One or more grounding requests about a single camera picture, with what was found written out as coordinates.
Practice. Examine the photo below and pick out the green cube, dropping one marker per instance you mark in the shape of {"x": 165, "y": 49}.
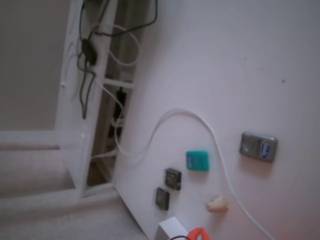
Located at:
{"x": 197, "y": 160}

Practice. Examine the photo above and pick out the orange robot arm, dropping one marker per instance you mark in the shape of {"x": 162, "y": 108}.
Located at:
{"x": 197, "y": 233}

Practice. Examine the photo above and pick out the white cardboard bin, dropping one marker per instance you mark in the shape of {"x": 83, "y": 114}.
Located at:
{"x": 170, "y": 228}

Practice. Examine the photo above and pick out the black plug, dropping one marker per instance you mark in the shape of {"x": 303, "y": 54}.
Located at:
{"x": 121, "y": 96}

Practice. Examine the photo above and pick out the small black clear-lid case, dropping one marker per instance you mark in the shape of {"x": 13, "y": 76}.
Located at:
{"x": 162, "y": 198}
{"x": 172, "y": 178}

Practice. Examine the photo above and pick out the grey metal tin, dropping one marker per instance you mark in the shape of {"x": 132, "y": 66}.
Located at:
{"x": 257, "y": 147}

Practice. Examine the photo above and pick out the beige animal figurine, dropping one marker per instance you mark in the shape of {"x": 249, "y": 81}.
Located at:
{"x": 217, "y": 203}

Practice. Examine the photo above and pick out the white furniture frame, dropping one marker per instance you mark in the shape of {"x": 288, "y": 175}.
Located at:
{"x": 80, "y": 155}

